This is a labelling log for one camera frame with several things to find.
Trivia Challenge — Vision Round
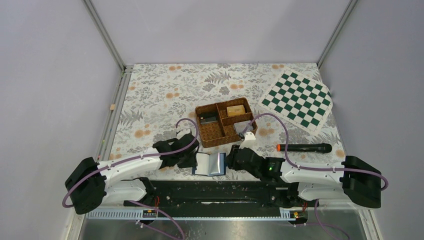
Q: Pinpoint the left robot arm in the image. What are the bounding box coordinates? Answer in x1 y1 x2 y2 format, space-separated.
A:
62 133 200 215

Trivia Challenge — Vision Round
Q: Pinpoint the blue leather card holder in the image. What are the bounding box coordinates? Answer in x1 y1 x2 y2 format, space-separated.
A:
192 152 227 177

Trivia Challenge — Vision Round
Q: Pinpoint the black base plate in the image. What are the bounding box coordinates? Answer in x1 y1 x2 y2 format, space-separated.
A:
140 178 315 218

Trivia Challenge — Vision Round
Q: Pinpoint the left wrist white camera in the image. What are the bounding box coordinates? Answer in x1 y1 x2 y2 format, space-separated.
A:
176 128 192 140

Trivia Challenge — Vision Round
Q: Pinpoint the grey card stack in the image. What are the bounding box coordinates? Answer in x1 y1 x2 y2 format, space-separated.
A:
233 120 254 134

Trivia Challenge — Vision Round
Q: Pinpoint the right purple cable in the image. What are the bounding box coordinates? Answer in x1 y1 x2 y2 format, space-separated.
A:
238 113 389 240

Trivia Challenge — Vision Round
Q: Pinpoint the floral table mat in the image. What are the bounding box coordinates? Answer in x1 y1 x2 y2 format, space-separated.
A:
106 63 346 165

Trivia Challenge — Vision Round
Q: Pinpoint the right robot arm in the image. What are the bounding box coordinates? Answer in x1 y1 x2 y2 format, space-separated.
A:
225 145 383 209

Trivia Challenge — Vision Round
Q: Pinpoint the aluminium frame rail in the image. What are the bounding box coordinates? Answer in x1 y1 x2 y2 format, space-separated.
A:
72 64 160 220

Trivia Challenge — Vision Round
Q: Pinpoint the woven wicker divided basket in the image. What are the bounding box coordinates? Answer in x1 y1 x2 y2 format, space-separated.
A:
195 97 254 148

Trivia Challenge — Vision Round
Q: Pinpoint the tan card box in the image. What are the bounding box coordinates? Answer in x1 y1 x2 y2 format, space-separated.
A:
226 104 246 117

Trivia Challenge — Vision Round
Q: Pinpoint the green white chessboard mat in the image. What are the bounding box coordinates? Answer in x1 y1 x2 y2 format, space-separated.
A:
258 68 333 135

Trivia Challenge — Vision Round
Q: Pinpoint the black marker orange cap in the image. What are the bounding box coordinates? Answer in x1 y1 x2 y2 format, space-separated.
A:
287 143 333 154

